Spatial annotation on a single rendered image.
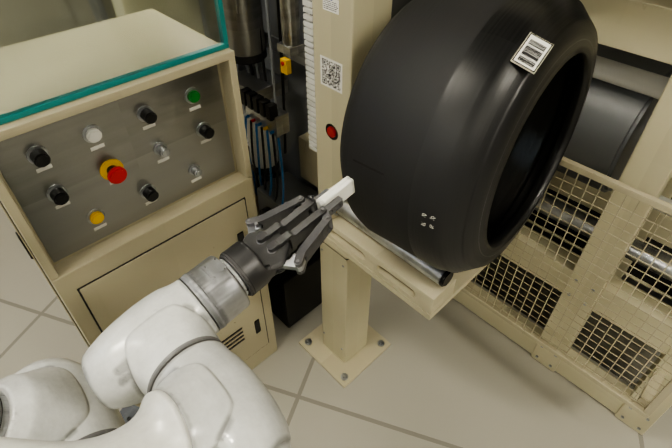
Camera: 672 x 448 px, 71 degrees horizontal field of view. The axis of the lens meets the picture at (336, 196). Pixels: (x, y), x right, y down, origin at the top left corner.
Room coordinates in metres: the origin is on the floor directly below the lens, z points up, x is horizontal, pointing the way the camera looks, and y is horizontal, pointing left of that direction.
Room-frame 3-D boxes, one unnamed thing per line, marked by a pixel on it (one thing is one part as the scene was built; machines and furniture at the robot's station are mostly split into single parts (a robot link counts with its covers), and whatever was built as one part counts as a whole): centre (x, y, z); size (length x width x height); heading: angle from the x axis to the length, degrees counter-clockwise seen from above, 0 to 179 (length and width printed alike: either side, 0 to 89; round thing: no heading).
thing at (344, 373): (1.07, -0.04, 0.01); 0.27 x 0.27 x 0.02; 44
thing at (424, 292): (0.81, -0.13, 0.84); 0.36 x 0.09 x 0.06; 44
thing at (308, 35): (1.11, 0.04, 1.19); 0.05 x 0.04 x 0.48; 134
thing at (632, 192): (0.97, -0.62, 0.65); 0.90 x 0.02 x 0.70; 44
